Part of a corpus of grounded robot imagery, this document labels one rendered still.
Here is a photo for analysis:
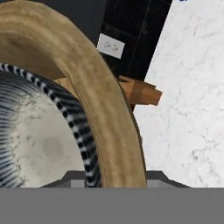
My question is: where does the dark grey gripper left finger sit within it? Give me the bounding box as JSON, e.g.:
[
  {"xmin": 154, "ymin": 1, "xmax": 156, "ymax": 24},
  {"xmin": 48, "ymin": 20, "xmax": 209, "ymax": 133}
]
[{"xmin": 40, "ymin": 171, "xmax": 88, "ymax": 189}]

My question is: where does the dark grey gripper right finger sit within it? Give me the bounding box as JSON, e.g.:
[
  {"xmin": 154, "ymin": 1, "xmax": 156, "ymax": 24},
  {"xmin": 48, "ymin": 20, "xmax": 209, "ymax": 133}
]
[{"xmin": 144, "ymin": 170, "xmax": 191, "ymax": 189}]

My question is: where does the small striped black white bowl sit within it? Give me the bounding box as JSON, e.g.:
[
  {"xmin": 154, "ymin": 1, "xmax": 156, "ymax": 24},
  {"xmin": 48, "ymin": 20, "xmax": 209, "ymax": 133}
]
[{"xmin": 0, "ymin": 62, "xmax": 102, "ymax": 189}]

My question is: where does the large tan wooden bowl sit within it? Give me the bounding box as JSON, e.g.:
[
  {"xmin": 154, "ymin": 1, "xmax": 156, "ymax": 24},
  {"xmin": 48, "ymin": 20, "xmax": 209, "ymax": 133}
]
[{"xmin": 0, "ymin": 0, "xmax": 148, "ymax": 189}]

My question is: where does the brown wooden block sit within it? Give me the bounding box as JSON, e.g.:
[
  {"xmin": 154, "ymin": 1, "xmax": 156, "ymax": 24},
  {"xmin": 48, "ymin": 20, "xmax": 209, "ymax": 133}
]
[{"xmin": 117, "ymin": 74, "xmax": 163, "ymax": 107}]

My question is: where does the white wall outlet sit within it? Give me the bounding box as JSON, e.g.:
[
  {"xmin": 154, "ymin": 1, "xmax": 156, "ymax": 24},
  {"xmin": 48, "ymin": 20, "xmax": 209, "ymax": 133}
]
[{"xmin": 96, "ymin": 32, "xmax": 126, "ymax": 60}]

